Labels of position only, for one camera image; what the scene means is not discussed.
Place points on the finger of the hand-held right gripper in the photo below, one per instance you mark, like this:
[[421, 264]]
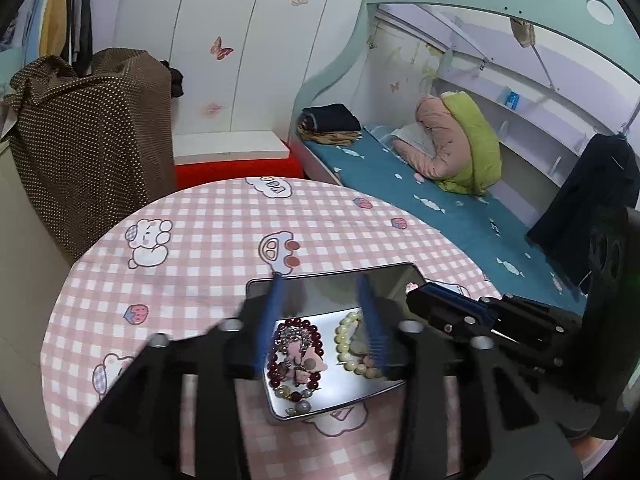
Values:
[[440, 312], [455, 297]]

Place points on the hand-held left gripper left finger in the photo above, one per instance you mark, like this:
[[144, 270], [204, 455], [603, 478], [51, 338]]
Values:
[[267, 320]]

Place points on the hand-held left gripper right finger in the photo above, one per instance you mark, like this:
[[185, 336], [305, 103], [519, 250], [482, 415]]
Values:
[[372, 325]]

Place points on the small pink charm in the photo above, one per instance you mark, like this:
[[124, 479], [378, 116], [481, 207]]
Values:
[[365, 360]]

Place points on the metal tin box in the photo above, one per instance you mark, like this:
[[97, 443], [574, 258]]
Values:
[[330, 285]]

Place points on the grey pearl bead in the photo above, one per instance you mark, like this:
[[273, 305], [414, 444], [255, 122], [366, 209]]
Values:
[[303, 406]]

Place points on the dark hanging jacket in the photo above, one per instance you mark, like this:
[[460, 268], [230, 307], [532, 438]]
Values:
[[585, 200]]

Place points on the red and white bench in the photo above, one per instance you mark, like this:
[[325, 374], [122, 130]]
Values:
[[235, 172]]

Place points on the pink and green quilt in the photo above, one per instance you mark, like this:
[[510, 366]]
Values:
[[465, 145]]

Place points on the white printed pillow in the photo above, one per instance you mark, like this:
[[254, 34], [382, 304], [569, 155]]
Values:
[[410, 136]]

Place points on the folded tan clothes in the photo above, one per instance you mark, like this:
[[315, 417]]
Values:
[[335, 138]]

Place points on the small blue box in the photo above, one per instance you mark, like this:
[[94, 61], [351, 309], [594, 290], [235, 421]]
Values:
[[511, 98]]

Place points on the folded dark clothes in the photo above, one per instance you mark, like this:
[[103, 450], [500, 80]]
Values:
[[332, 117]]

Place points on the brown dotted cloth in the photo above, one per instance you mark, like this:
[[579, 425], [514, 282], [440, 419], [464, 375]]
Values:
[[100, 150]]

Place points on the beige cabinet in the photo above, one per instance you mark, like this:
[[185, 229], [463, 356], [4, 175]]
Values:
[[25, 270]]

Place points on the black cloth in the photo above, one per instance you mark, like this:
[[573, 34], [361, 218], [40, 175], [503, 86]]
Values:
[[174, 79]]

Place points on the brown hanging pouch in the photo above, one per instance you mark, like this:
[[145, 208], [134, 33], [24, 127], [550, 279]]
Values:
[[522, 31]]

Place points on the pink butterfly sticker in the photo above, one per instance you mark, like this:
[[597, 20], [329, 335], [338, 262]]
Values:
[[221, 49]]

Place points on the white wardrobe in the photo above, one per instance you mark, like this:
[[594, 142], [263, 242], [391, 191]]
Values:
[[260, 35]]

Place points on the dark grey hanging garment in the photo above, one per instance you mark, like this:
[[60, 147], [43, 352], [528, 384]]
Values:
[[81, 20]]

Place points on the yellow hanging garment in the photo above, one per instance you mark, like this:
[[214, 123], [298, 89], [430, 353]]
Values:
[[55, 10]]

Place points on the light blue hanging garment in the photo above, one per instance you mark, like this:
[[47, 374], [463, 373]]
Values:
[[37, 10]]

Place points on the teal bunk bed frame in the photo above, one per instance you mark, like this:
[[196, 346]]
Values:
[[350, 60]]

